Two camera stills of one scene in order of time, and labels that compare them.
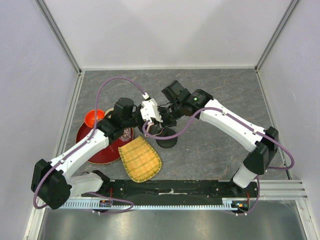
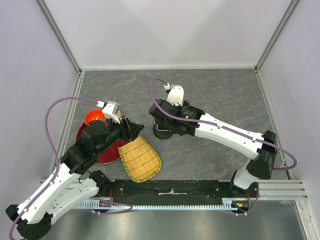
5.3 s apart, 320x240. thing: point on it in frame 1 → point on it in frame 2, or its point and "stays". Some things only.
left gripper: [145, 121] → [130, 130]
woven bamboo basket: [141, 162] stays
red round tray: [107, 154] stays
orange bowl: [89, 117] stays
